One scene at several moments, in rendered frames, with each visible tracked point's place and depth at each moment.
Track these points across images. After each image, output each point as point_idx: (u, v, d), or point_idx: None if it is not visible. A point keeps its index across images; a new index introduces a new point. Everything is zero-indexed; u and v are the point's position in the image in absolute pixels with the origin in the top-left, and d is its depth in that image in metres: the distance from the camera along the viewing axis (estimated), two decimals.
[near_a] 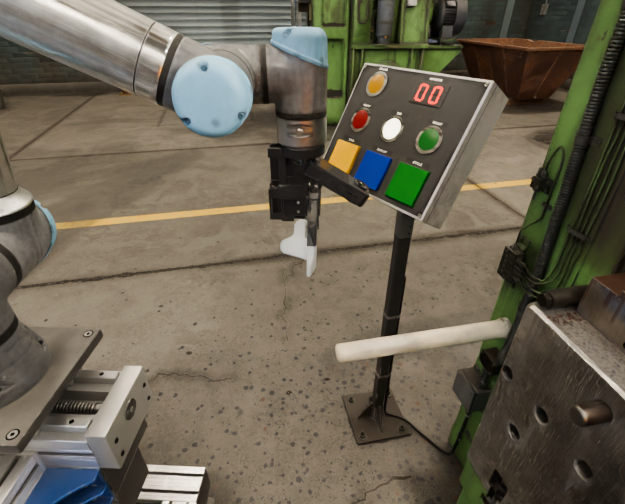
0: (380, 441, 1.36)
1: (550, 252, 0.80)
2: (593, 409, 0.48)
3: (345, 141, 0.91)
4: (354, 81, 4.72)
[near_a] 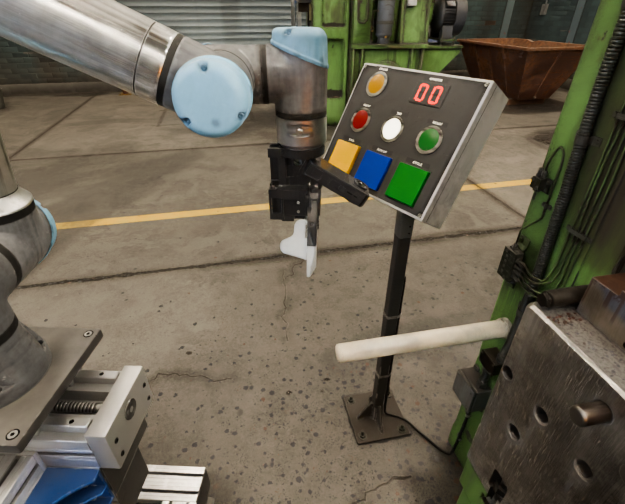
0: (380, 441, 1.36)
1: (550, 252, 0.80)
2: (593, 409, 0.48)
3: (345, 141, 0.91)
4: (354, 81, 4.72)
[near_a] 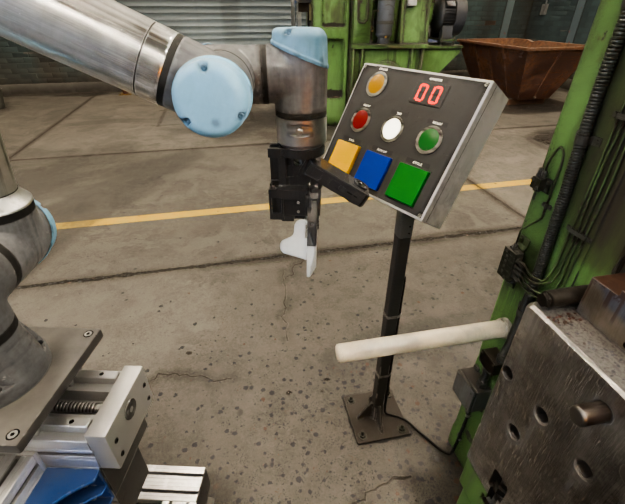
0: (380, 441, 1.36)
1: (550, 252, 0.80)
2: (593, 409, 0.48)
3: (345, 141, 0.91)
4: (354, 81, 4.72)
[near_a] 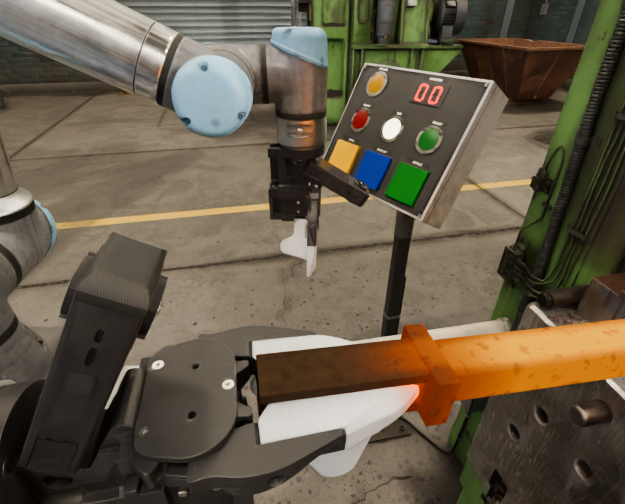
0: (380, 441, 1.36)
1: (550, 252, 0.80)
2: (593, 409, 0.48)
3: (345, 141, 0.91)
4: (354, 81, 4.72)
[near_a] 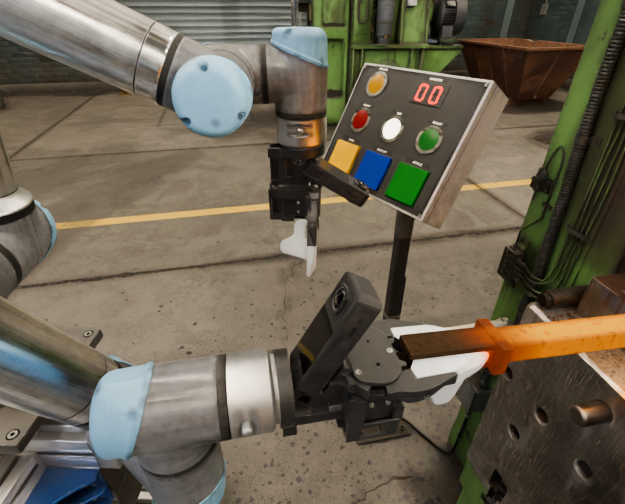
0: (380, 441, 1.36)
1: (550, 252, 0.80)
2: (593, 409, 0.48)
3: (345, 141, 0.91)
4: (354, 81, 4.72)
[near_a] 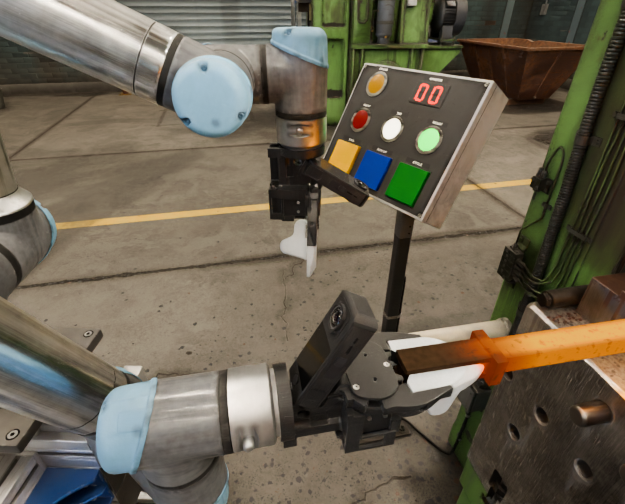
0: (380, 441, 1.36)
1: (550, 252, 0.80)
2: (593, 409, 0.48)
3: (345, 141, 0.91)
4: (354, 81, 4.72)
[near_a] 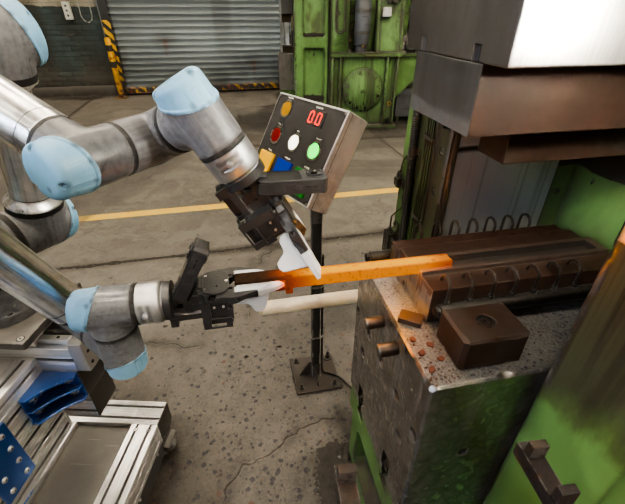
0: (316, 392, 1.67)
1: (405, 231, 1.10)
2: (373, 318, 0.79)
3: (266, 150, 1.22)
4: (334, 87, 5.02)
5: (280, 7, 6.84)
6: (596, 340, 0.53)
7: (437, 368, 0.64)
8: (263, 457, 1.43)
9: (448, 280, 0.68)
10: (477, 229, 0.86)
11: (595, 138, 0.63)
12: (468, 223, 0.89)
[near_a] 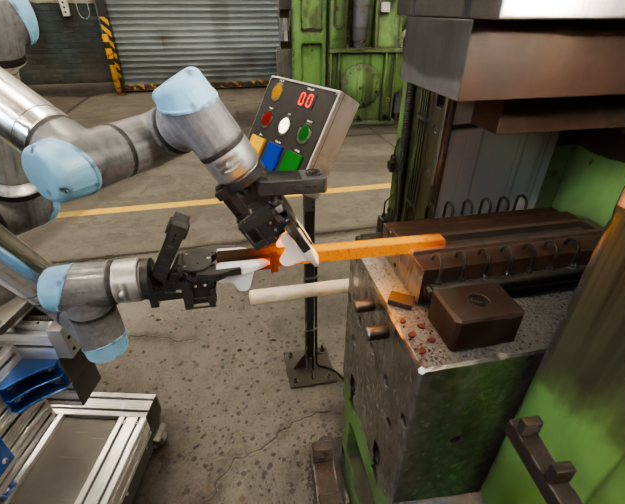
0: (310, 386, 1.64)
1: (399, 217, 1.07)
2: (363, 301, 0.76)
3: (256, 135, 1.18)
4: (332, 83, 4.99)
5: (278, 4, 6.80)
6: (594, 316, 0.50)
7: (427, 349, 0.61)
8: (255, 451, 1.40)
9: (440, 258, 0.65)
10: (472, 210, 0.83)
11: (593, 107, 0.60)
12: (462, 205, 0.86)
